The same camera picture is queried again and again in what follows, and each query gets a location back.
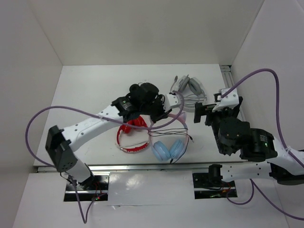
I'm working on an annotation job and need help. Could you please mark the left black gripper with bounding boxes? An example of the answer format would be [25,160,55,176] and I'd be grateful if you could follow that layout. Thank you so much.
[140,95,171,123]

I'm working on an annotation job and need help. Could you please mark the pink blue cat-ear headphones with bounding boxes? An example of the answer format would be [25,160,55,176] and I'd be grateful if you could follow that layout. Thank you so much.
[148,112,192,163]

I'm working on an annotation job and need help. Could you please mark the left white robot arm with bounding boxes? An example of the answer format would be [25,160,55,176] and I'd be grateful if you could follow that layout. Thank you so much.
[45,83,179,190]

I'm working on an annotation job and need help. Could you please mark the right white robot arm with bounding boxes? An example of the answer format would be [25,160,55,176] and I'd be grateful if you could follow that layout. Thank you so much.
[194,96,304,186]

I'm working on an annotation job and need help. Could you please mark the red headphones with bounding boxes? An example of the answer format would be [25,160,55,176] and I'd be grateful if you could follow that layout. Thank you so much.
[115,116,149,154]

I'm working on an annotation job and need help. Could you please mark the white grey headphones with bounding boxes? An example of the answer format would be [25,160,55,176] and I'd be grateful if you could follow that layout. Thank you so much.
[170,75,208,113]

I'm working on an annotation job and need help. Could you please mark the black small headphones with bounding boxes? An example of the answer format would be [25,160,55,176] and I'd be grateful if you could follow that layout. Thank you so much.
[129,84,142,96]

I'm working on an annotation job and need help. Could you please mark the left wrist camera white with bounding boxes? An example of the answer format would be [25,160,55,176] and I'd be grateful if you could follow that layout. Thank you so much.
[163,93,184,112]

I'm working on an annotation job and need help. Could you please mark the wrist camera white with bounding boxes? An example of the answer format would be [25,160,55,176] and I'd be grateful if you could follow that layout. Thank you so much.
[212,88,240,112]
[163,93,184,112]

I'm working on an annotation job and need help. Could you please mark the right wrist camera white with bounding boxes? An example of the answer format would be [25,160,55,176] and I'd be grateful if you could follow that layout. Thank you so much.
[212,88,240,112]

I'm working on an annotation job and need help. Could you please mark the aluminium rail right side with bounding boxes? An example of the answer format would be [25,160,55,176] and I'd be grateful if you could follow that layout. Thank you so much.
[219,65,246,121]

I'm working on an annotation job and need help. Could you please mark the aluminium rail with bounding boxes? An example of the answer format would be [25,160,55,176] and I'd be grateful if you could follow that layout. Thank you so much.
[219,65,246,121]
[35,161,252,173]

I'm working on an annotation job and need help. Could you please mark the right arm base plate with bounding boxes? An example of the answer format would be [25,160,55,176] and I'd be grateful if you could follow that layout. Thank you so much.
[192,173,238,200]

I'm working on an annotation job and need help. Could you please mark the aluminium rail front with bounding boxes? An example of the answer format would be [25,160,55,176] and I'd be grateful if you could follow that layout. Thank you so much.
[35,161,252,173]

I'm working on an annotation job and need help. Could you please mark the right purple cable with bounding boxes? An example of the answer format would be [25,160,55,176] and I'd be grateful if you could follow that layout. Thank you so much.
[219,68,304,219]

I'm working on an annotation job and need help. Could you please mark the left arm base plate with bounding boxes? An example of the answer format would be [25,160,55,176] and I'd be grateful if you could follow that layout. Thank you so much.
[61,172,110,202]

